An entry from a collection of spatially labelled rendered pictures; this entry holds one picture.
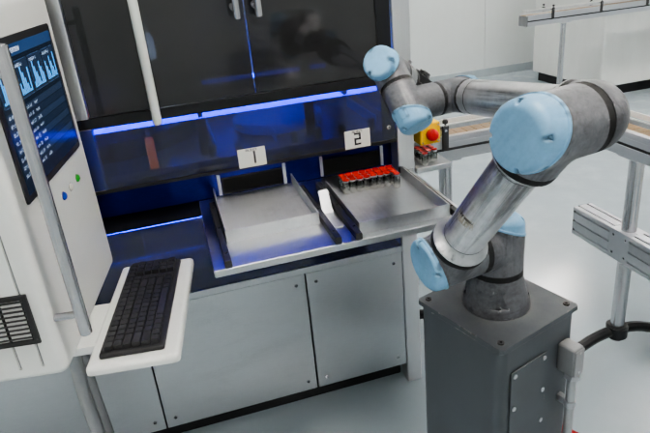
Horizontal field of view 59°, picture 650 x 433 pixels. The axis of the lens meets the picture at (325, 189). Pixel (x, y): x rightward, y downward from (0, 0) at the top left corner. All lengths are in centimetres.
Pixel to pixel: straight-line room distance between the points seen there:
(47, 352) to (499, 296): 97
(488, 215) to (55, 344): 91
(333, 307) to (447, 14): 540
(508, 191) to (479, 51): 638
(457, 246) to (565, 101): 38
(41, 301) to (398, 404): 142
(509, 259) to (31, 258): 97
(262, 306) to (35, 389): 76
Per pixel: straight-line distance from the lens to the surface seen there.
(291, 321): 205
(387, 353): 226
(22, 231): 124
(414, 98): 122
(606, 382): 250
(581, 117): 92
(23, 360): 139
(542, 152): 88
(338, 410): 229
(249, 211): 174
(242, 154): 176
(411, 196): 173
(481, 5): 729
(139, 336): 137
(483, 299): 134
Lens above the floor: 157
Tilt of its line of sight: 22 degrees down
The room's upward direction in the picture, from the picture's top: 6 degrees counter-clockwise
